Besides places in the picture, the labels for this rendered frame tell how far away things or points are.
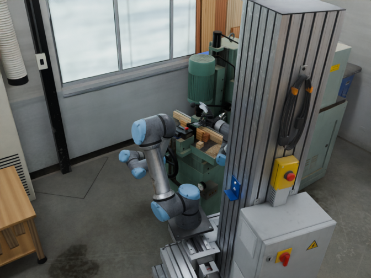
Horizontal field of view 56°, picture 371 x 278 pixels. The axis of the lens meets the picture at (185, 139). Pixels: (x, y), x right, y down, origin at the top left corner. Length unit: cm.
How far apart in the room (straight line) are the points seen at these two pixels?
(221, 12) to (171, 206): 264
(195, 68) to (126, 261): 156
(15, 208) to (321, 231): 199
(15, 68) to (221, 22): 214
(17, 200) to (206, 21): 246
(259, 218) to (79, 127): 251
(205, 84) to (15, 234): 183
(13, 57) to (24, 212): 117
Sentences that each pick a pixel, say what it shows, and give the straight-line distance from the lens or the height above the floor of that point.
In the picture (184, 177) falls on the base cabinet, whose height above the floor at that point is 57.
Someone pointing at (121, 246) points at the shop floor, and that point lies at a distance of 300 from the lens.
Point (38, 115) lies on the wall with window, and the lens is 347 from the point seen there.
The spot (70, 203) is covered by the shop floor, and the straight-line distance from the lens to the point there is 343.
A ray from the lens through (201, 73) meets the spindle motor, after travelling 231.
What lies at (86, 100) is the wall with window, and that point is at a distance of 356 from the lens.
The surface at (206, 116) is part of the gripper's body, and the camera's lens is 219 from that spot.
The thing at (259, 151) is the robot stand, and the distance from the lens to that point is 138.
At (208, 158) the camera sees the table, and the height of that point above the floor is 88.
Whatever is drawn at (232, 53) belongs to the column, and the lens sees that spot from 243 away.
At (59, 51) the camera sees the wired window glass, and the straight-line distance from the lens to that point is 339.
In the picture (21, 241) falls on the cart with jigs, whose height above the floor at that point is 18.
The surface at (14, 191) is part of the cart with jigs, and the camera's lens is 288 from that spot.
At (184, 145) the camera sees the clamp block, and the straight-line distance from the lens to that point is 243.
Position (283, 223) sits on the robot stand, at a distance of 151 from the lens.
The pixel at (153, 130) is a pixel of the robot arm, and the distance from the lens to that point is 171.
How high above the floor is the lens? 229
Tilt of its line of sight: 33 degrees down
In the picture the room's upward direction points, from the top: 2 degrees clockwise
